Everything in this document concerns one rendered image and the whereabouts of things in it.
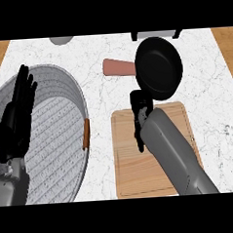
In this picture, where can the large grey ribbed pot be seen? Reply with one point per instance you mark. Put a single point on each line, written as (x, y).
(54, 135)

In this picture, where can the wooden cutting board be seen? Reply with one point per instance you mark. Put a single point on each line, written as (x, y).
(137, 162)

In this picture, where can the grey round object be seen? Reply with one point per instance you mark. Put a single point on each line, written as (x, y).
(61, 40)

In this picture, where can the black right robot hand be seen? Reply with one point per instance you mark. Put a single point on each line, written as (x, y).
(141, 102)

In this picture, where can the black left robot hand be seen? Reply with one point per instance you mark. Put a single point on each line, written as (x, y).
(18, 108)

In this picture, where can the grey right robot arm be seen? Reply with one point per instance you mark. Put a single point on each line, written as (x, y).
(176, 154)

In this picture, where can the pale appliance with black legs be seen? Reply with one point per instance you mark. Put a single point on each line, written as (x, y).
(155, 34)

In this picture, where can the black frying pan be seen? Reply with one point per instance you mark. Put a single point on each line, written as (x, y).
(158, 68)

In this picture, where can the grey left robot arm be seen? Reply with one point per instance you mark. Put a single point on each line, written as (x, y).
(10, 183)

